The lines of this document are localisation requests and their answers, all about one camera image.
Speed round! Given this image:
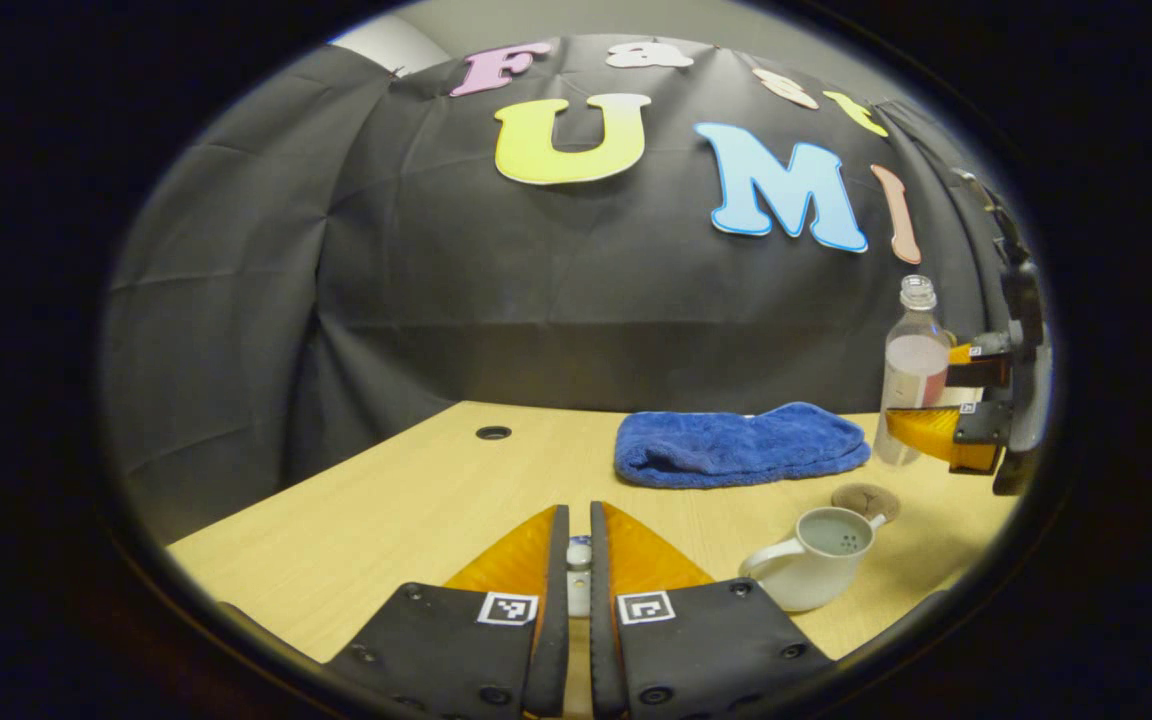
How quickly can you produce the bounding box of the black backdrop cloth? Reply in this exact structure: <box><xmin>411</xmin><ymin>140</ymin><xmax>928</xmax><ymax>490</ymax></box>
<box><xmin>101</xmin><ymin>35</ymin><xmax>1022</xmax><ymax>546</ymax></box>

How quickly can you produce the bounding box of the blue towel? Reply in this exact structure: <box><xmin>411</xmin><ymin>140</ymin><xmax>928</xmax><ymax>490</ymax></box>
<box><xmin>613</xmin><ymin>401</ymin><xmax>873</xmax><ymax>491</ymax></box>

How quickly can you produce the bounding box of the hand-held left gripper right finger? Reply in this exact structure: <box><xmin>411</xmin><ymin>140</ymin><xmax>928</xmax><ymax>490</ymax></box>
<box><xmin>588</xmin><ymin>500</ymin><xmax>833</xmax><ymax>719</ymax></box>

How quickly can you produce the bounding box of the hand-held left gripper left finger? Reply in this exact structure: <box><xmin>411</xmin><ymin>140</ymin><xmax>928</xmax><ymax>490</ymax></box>
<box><xmin>326</xmin><ymin>503</ymin><xmax>571</xmax><ymax>719</ymax></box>

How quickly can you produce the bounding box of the round brown coaster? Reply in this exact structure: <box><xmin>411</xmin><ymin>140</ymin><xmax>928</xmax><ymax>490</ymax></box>
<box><xmin>831</xmin><ymin>483</ymin><xmax>902</xmax><ymax>525</ymax></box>

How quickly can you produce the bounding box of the clear plastic water bottle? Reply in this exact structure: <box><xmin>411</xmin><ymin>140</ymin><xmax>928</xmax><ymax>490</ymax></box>
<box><xmin>873</xmin><ymin>275</ymin><xmax>954</xmax><ymax>469</ymax></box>

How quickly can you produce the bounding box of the white ceramic teacup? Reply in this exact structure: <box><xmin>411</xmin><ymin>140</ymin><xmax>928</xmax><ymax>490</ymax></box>
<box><xmin>738</xmin><ymin>506</ymin><xmax>888</xmax><ymax>613</ymax></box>

